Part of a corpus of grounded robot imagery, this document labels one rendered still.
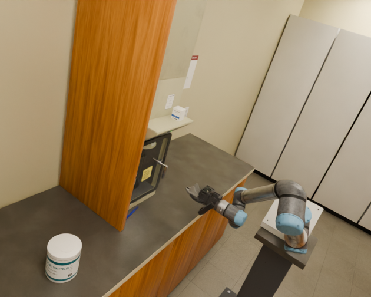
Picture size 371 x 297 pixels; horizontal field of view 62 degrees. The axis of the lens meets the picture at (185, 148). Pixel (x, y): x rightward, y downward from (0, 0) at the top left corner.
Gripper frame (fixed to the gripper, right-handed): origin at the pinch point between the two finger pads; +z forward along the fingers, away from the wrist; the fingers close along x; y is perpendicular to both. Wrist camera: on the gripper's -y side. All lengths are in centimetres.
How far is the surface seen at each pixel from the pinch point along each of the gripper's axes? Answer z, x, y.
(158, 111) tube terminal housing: 22.7, 13.2, 40.4
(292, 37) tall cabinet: 50, -284, 81
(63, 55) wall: 66, 37, 54
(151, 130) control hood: 14.6, 26.7, 36.4
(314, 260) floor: -90, -173, -114
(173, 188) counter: 18.9, -20.7, -20.2
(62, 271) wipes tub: 9, 74, -13
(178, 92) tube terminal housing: 23, -1, 49
